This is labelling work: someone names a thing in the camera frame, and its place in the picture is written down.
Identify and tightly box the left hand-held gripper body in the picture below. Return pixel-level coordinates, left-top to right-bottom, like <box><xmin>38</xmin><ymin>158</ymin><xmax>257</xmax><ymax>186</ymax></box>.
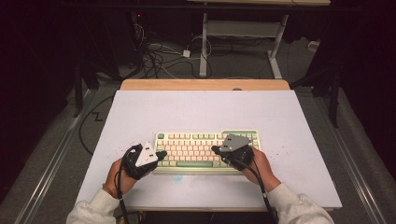
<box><xmin>120</xmin><ymin>141</ymin><xmax>160</xmax><ymax>181</ymax></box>

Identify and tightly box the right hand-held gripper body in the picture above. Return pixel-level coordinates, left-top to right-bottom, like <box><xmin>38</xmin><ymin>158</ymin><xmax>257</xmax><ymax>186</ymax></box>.
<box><xmin>219</xmin><ymin>133</ymin><xmax>255</xmax><ymax>172</ymax></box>

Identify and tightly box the green and cream keyboard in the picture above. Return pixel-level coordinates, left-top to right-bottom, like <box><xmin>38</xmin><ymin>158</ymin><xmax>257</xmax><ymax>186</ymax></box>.
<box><xmin>152</xmin><ymin>129</ymin><xmax>262</xmax><ymax>175</ymax></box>

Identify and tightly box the person's right hand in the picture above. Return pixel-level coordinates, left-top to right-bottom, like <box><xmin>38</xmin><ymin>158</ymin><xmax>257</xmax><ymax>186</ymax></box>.
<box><xmin>241</xmin><ymin>146</ymin><xmax>281</xmax><ymax>193</ymax></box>

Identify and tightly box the person's left hand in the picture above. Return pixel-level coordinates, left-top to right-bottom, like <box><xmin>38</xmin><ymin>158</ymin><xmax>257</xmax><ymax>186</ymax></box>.
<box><xmin>106</xmin><ymin>158</ymin><xmax>138</xmax><ymax>197</ymax></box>

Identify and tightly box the black metal stand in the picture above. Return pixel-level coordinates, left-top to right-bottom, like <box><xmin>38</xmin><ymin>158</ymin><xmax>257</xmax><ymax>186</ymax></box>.
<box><xmin>72</xmin><ymin>61</ymin><xmax>101</xmax><ymax>119</ymax></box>
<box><xmin>289</xmin><ymin>61</ymin><xmax>341</xmax><ymax>129</ymax></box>

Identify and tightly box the white power strip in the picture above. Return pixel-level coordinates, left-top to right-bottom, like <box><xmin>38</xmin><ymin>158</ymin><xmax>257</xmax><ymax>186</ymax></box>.
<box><xmin>307</xmin><ymin>39</ymin><xmax>321</xmax><ymax>52</ymax></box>

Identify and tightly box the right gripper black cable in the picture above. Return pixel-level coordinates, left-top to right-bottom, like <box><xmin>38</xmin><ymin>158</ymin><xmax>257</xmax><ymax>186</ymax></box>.
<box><xmin>221</xmin><ymin>155</ymin><xmax>279</xmax><ymax>224</ymax></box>

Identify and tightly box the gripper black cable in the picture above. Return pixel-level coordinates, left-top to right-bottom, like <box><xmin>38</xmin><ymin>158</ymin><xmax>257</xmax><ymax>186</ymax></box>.
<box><xmin>221</xmin><ymin>155</ymin><xmax>279</xmax><ymax>224</ymax></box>
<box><xmin>113</xmin><ymin>146</ymin><xmax>131</xmax><ymax>224</ymax></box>

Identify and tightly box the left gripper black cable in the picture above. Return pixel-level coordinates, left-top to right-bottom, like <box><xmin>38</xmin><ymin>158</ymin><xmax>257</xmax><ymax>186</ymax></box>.
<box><xmin>113</xmin><ymin>146</ymin><xmax>131</xmax><ymax>224</ymax></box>

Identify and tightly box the black floor cable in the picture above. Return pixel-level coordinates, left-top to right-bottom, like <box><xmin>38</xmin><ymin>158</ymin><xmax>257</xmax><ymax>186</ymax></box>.
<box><xmin>78</xmin><ymin>94</ymin><xmax>115</xmax><ymax>157</ymax></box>

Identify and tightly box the tangle of floor cables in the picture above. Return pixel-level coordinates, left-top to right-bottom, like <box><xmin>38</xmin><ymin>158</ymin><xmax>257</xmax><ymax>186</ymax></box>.
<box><xmin>130</xmin><ymin>21</ymin><xmax>213</xmax><ymax>79</ymax></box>

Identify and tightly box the metal floor rail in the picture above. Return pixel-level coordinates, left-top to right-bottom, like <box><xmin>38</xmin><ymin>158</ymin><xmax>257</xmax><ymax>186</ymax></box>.
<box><xmin>313</xmin><ymin>95</ymin><xmax>388</xmax><ymax>224</ymax></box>
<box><xmin>13</xmin><ymin>89</ymin><xmax>95</xmax><ymax>224</ymax></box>

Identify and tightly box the white metal desk frame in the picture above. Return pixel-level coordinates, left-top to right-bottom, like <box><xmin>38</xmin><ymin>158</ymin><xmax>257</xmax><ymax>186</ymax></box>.
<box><xmin>199</xmin><ymin>12</ymin><xmax>290</xmax><ymax>79</ymax></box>

